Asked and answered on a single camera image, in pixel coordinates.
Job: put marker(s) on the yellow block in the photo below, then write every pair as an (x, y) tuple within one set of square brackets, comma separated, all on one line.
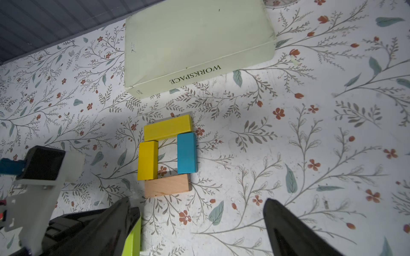
[(168, 128), (148, 161)]

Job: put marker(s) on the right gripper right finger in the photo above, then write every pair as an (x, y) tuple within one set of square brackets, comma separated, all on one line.
[(289, 236)]

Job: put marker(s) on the tan wooden block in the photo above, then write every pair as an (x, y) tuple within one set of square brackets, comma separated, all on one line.
[(167, 186)]

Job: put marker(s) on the green block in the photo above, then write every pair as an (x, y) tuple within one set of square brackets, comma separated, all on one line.
[(132, 245)]

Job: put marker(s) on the pale green workspace book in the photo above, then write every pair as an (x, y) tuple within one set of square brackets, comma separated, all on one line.
[(176, 43)]

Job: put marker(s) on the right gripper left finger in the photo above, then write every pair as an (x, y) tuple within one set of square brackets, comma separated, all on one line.
[(100, 232)]

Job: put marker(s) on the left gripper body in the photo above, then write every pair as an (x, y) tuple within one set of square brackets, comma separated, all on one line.
[(42, 175)]

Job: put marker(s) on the teal block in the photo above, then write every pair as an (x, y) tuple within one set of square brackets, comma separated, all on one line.
[(187, 161)]

